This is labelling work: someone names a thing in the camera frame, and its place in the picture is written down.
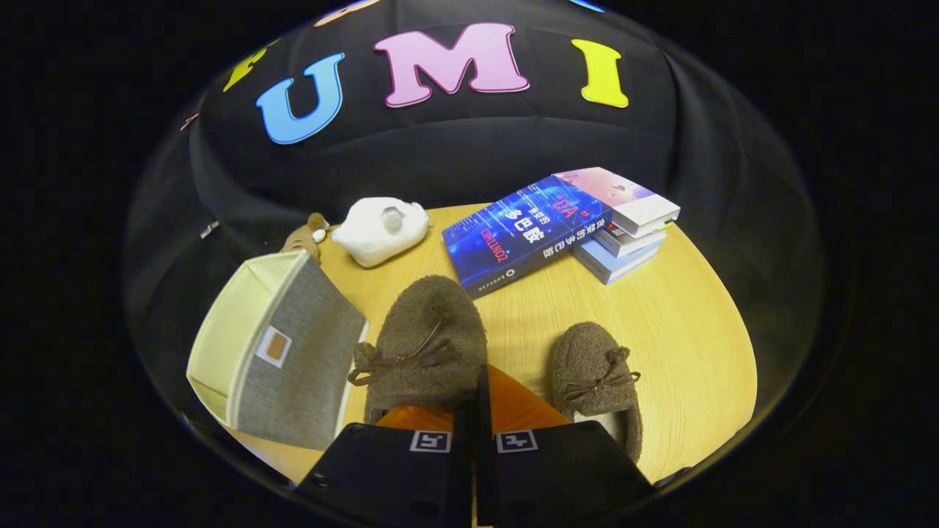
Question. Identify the brown striped plush toy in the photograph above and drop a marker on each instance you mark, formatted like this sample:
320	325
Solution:
304	242

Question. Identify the light blue book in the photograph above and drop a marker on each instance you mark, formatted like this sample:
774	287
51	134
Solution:
609	265

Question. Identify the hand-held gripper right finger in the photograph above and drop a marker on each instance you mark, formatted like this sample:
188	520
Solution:
557	473

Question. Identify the dark blue book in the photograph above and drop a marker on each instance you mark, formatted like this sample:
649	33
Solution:
513	235

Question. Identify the white plush toy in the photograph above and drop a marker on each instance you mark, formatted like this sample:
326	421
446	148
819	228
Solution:
374	235

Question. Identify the silver clip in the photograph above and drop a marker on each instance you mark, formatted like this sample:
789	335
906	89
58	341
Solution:
209	229

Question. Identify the grey and cream storage box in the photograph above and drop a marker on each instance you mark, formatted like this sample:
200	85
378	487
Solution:
308	359

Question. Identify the white book with red print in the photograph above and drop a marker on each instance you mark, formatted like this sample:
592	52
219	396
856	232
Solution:
625	240

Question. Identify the brown fuzzy shoe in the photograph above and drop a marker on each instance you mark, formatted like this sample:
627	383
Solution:
587	359
429	323

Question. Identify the pink cover book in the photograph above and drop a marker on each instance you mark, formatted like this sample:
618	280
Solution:
616	191

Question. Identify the copper clip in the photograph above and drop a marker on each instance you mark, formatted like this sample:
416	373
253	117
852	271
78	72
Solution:
189	121

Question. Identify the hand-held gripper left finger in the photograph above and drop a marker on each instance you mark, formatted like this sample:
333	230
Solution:
396	473

